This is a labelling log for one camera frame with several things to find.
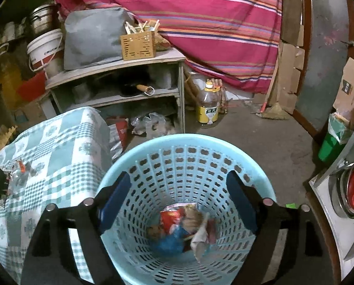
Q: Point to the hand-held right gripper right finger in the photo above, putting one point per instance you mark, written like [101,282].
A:
[242,202]

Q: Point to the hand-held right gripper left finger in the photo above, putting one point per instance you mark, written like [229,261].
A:
[114,202]

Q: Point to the maroon scouring pad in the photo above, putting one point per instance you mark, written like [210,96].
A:
[212,231]

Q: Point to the brown wrapper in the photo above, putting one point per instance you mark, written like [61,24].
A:
[154,232]

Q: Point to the brown paper ball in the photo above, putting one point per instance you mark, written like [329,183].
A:
[193,219]

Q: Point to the beige cloth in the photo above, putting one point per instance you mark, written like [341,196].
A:
[199,240]

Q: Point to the red snack packet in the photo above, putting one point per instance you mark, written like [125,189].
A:
[172,218]

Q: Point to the blue plastic bag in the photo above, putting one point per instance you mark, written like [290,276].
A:
[172,240]

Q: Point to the light blue plastic basket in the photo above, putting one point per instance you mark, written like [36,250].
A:
[180,160]

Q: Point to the red white packet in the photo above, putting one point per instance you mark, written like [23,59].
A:
[120,133]

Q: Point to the green checked tablecloth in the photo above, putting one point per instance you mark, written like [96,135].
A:
[55,154]

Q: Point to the clear plastic bags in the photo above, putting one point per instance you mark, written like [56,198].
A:
[153,124]

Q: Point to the straw broom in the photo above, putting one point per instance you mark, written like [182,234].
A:
[275,112]

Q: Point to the yellow capped oil bottle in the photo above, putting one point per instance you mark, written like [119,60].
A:
[208,109]

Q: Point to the stacked steel pots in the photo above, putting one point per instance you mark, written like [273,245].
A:
[340,193]

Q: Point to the green plastic bin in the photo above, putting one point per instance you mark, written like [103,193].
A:
[328,148]

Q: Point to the bundle of brown sticks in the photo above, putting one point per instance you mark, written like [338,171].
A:
[223,95]

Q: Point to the cardboard egg tray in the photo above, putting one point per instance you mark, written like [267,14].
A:
[7,135]

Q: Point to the low wooden cabinet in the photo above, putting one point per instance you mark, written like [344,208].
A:
[105,66]

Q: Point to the red plastic basket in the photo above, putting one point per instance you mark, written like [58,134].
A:
[31,87]

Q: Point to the plain white bucket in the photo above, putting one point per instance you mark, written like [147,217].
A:
[53,68]

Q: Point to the cardboard box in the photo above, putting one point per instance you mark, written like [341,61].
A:
[352,89]

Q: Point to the yellow utensil holder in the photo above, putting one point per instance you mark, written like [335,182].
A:
[138,46]

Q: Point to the yellow mesh sack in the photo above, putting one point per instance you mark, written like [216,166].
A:
[9,83]

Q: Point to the grey cushion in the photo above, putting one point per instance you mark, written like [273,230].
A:
[93,38]

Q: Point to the white bucket with red band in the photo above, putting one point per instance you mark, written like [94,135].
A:
[44,50]

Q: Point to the bundle of wooden utensils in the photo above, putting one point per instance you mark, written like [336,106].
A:
[132,29]

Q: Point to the red striped cloth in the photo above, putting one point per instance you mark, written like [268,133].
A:
[194,20]

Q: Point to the steel cooking pot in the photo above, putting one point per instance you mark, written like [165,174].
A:
[42,17]

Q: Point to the cardboard wall panel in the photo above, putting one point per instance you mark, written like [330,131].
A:
[289,77]

